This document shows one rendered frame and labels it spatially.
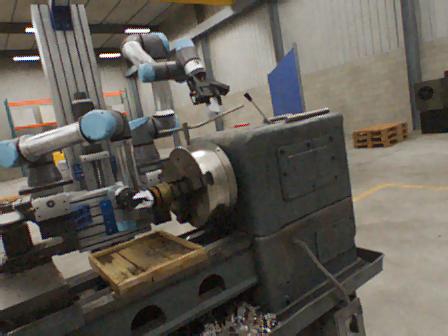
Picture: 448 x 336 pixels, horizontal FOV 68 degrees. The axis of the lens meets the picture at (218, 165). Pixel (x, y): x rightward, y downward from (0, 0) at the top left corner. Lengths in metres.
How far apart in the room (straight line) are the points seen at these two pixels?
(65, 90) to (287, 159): 1.20
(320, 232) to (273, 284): 0.31
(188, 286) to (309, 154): 0.69
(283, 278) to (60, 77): 1.44
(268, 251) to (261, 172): 0.30
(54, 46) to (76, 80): 0.19
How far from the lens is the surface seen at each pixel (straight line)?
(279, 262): 1.34
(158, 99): 1.81
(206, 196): 1.16
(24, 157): 1.59
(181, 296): 1.18
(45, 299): 0.99
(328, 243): 1.53
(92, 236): 1.77
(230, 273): 1.26
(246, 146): 1.18
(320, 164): 1.45
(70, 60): 1.98
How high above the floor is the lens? 1.31
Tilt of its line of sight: 8 degrees down
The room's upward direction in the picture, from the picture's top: 10 degrees counter-clockwise
